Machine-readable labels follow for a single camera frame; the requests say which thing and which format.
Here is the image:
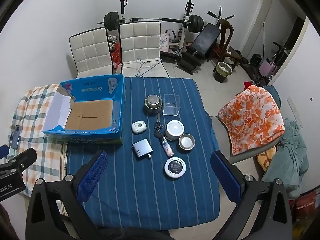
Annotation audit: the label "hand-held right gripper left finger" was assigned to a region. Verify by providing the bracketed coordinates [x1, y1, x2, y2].
[26, 150, 108, 233]

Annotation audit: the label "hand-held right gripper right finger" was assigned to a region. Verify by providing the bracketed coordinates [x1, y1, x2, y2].
[210, 151, 293, 238]

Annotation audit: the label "blue cardboard box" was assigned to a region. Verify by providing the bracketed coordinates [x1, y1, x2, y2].
[42, 74, 125, 145]

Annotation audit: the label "printed lighter with black cap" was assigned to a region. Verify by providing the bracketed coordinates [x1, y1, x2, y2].
[160, 135, 175, 158]

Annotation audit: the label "bunch of keys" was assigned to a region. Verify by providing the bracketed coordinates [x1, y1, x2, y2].
[154, 113, 165, 139]

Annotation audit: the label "person's left forearm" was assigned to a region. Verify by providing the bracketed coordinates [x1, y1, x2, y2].
[0, 203, 19, 240]

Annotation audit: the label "grey smartphone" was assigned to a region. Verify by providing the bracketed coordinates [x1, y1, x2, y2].
[10, 125, 23, 149]

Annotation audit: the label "grey chair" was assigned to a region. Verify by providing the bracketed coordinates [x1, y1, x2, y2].
[211, 116, 280, 164]

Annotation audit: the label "blue striped tablecloth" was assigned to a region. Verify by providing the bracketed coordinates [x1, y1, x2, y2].
[60, 77, 221, 232]

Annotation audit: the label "plaid blanket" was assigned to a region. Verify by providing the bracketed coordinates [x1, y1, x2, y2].
[5, 84, 69, 217]

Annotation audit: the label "round white black tin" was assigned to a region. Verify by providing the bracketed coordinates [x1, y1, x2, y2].
[164, 157, 186, 179]

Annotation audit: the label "small metal bowl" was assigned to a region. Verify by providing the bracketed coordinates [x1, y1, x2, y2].
[178, 133, 195, 151]

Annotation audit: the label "silver power bank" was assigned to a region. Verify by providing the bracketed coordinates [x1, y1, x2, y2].
[132, 138, 152, 159]

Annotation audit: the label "white earbud case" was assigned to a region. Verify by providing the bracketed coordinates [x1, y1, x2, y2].
[131, 121, 147, 133]

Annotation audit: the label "teal cloth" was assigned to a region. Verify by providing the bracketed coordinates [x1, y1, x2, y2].
[261, 119, 307, 198]

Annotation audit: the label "orange floral cloth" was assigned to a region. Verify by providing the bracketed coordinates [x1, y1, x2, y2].
[218, 85, 285, 156]

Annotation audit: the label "white round jar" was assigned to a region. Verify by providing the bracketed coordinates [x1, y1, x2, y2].
[166, 120, 185, 141]

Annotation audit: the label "red paper bag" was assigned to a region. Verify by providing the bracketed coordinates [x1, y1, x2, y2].
[290, 192, 319, 222]

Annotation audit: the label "clear plastic box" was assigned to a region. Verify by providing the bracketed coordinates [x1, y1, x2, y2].
[162, 94, 181, 116]

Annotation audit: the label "steel cup with strainer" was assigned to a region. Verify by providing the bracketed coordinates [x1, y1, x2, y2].
[144, 94, 163, 115]

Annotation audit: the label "dark blue cloth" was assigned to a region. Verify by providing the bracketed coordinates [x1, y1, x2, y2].
[265, 85, 282, 108]

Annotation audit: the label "dark bucket with pale rim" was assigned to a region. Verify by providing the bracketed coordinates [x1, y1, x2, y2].
[214, 61, 233, 83]

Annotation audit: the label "pink suitcase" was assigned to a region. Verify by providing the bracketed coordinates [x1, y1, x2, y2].
[259, 57, 277, 77]

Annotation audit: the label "red plastic bag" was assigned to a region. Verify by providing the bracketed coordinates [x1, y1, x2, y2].
[109, 42, 122, 69]

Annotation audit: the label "white quilted chair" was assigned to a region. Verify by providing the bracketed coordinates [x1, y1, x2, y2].
[119, 21, 168, 77]
[69, 27, 113, 79]

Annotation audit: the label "black weight bench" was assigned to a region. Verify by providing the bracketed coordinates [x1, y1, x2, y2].
[176, 23, 222, 75]

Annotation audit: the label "brown wooden chair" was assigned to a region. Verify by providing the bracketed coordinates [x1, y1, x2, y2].
[212, 17, 242, 73]

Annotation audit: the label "pink white gift bag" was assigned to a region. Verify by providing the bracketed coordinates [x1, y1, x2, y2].
[161, 29, 177, 50]

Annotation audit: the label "black barbell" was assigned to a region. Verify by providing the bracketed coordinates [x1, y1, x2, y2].
[104, 11, 203, 33]

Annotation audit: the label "white barbell rack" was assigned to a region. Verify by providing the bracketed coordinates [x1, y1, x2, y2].
[119, 0, 196, 50]

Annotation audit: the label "wire clothes hangers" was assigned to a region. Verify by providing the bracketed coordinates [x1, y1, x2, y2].
[119, 56, 163, 77]

